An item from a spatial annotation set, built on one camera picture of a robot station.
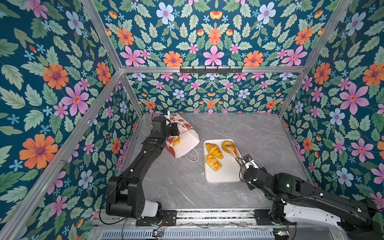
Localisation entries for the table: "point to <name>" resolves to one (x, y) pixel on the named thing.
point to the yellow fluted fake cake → (176, 141)
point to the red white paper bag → (189, 138)
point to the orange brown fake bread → (234, 149)
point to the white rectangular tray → (222, 161)
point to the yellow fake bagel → (227, 146)
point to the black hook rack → (210, 70)
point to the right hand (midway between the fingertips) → (246, 172)
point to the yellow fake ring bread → (213, 163)
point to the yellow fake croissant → (213, 149)
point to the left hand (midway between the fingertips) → (177, 119)
